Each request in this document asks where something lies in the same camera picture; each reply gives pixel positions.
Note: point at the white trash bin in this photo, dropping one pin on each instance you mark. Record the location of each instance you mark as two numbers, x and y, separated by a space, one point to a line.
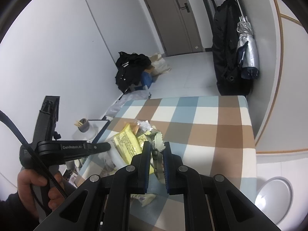
275 198

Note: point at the brown door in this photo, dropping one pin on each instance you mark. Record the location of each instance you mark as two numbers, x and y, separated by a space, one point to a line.
176 26

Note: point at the beige tote bag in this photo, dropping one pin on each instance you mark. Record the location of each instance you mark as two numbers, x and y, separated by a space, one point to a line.
160 65

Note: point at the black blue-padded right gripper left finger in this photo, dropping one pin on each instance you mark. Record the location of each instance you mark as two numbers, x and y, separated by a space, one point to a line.
131 179

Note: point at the yellow snack bag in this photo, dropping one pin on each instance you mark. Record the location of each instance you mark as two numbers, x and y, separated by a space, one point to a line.
130 140

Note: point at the checkered tablecloth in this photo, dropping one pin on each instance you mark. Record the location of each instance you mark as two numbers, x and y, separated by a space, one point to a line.
212 134

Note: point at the silver folded umbrella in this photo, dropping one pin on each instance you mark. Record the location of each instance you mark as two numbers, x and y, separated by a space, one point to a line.
247 53

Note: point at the black bag on floor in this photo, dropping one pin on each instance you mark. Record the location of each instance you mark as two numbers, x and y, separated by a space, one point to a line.
129 69

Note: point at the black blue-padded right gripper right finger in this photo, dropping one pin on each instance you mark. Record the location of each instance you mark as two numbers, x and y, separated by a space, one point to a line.
184 180

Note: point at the white box side table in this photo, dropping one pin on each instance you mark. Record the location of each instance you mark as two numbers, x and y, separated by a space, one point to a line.
94 131

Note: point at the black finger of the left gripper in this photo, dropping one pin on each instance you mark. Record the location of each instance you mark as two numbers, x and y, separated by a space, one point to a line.
95 148

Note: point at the white plastic bag on floor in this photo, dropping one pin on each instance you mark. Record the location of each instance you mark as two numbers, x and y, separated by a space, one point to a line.
135 95

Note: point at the white foam piece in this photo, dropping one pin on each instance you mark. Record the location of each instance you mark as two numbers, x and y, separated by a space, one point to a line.
116 158

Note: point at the patterned wrapper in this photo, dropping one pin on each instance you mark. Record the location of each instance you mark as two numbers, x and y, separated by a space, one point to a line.
156 144

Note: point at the blue bag on floor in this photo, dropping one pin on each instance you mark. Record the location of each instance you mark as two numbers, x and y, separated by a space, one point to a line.
145 82

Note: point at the dark sleeve forearm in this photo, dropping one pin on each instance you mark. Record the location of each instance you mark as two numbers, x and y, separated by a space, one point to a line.
14 216

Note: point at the black hanging coat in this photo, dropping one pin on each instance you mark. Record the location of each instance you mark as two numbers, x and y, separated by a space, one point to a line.
224 49

